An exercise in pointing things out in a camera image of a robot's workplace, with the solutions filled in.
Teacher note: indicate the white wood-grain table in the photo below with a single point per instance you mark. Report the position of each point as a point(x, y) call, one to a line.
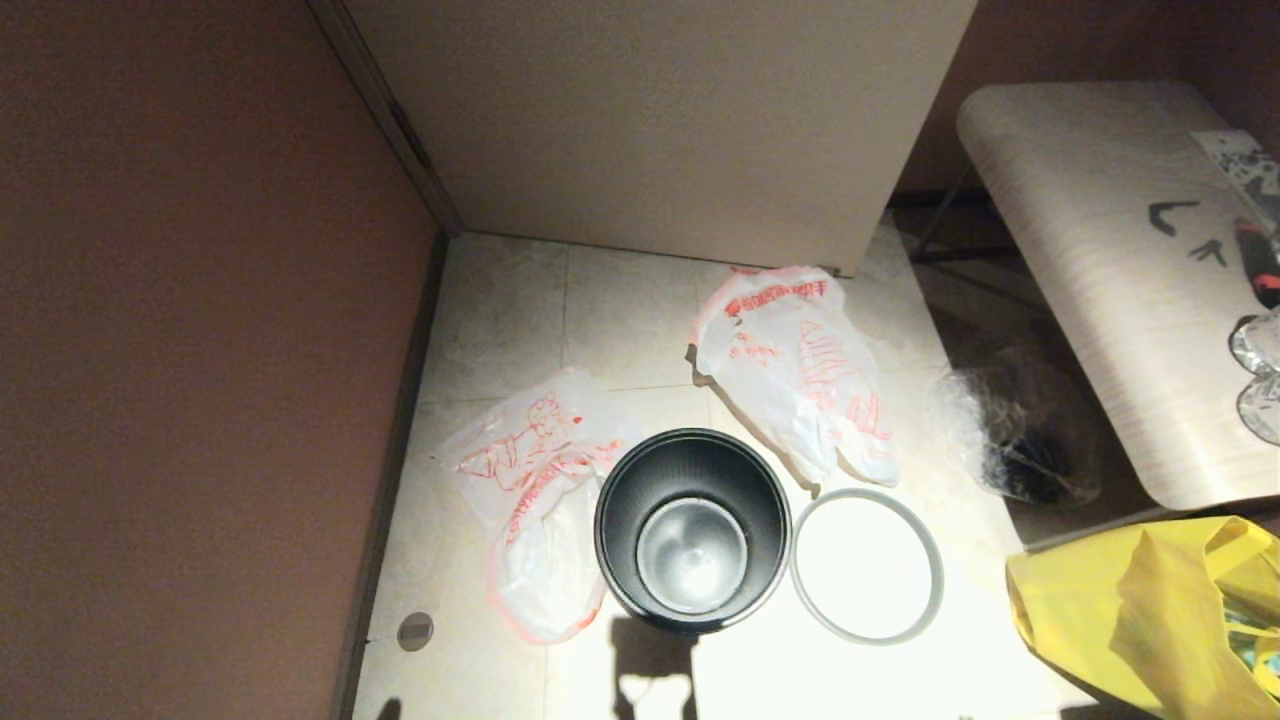
point(1080, 200)

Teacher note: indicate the printed paper sheet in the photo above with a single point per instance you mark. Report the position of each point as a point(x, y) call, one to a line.
point(1243, 165)

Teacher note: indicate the crumpled clear plastic bag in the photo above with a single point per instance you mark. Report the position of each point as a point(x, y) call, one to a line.
point(1000, 420)

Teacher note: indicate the glass object on table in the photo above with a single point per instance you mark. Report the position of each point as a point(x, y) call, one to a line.
point(1262, 345)

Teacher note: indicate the dark baseboard strip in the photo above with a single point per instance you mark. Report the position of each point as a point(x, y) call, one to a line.
point(400, 450)

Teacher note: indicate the crumpled clear plastic cup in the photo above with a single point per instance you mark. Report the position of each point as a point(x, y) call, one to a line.
point(1262, 410)

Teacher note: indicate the large beige cabinet box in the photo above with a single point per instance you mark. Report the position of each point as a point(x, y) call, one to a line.
point(650, 120)

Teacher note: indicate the small black forked bracket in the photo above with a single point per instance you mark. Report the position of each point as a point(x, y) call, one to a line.
point(1210, 253)

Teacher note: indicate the black angle bracket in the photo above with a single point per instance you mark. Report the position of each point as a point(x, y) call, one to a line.
point(1158, 216)

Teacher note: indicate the black round trash bin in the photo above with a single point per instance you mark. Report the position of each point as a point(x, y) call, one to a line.
point(620, 540)

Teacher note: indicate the yellow plastic bag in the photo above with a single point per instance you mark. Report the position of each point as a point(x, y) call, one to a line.
point(1120, 620)

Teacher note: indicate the black object in clear bag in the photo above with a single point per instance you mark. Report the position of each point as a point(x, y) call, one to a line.
point(1030, 475)

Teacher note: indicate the red and black hand tool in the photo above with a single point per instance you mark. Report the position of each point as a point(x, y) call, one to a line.
point(1260, 265)

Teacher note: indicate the dark door frame strip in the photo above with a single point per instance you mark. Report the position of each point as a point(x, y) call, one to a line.
point(400, 130)

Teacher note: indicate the black metal table leg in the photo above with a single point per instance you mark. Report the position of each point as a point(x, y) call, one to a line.
point(940, 215)

